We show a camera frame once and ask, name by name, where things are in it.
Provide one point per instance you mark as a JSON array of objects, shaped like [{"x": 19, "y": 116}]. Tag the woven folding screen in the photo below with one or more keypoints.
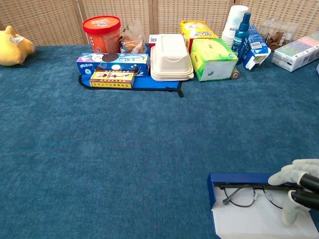
[{"x": 49, "y": 20}]

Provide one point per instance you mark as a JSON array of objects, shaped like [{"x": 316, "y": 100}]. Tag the teal carpet table cover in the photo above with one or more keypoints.
[{"x": 74, "y": 174}]

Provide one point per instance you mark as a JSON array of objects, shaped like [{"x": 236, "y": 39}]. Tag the clear box with brown pieces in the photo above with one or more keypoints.
[{"x": 276, "y": 39}]

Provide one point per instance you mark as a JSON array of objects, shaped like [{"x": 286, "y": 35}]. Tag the blue white milk carton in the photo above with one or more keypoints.
[{"x": 256, "y": 44}]

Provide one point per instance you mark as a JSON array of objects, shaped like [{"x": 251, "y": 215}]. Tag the small yellow red box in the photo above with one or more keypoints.
[{"x": 112, "y": 79}]

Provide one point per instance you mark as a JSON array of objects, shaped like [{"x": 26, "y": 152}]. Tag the small red white box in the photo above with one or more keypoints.
[{"x": 153, "y": 41}]

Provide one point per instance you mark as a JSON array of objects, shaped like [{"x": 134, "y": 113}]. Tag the stack of white paper cups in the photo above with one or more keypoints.
[{"x": 233, "y": 22}]

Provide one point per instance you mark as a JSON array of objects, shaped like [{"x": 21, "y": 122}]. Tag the stack of beige food containers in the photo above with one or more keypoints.
[{"x": 170, "y": 59}]

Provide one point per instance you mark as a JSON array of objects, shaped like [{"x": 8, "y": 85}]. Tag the light blue wipes pack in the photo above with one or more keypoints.
[{"x": 318, "y": 69}]

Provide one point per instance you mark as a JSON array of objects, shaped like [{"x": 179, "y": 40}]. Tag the red instant noodle tub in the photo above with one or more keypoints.
[{"x": 102, "y": 35}]

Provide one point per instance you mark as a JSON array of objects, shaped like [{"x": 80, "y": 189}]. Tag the blue cookie box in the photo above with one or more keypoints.
[{"x": 124, "y": 61}]

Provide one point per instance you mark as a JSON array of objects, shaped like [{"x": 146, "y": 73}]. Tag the yellow plush toy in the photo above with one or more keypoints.
[{"x": 10, "y": 49}]

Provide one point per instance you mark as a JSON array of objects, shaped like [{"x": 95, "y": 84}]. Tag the small brown wooden roller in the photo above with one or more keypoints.
[{"x": 235, "y": 74}]

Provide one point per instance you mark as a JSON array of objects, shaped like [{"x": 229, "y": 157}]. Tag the black-framed eyeglasses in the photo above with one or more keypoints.
[{"x": 239, "y": 196}]

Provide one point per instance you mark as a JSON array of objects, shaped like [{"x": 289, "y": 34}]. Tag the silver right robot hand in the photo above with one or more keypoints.
[{"x": 291, "y": 174}]

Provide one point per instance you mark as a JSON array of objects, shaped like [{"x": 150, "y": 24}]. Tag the blue flat tray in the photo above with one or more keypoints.
[{"x": 154, "y": 83}]

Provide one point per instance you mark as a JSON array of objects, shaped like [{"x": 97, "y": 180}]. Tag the blue spray bottle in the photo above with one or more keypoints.
[{"x": 240, "y": 37}]

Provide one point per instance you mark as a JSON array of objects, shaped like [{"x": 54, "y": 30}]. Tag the blue glasses case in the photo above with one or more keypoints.
[{"x": 249, "y": 221}]

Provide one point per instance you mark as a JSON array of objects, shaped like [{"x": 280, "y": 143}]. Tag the pastel tissue multipack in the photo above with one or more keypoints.
[{"x": 296, "y": 54}]

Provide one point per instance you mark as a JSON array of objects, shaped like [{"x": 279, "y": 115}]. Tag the green tissue pack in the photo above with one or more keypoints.
[{"x": 209, "y": 52}]

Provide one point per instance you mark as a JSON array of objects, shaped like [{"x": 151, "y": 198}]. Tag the yellow tissue pack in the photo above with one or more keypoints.
[{"x": 197, "y": 31}]

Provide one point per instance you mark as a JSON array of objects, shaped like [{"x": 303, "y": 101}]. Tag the clear bag of pastries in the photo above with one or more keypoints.
[{"x": 132, "y": 44}]

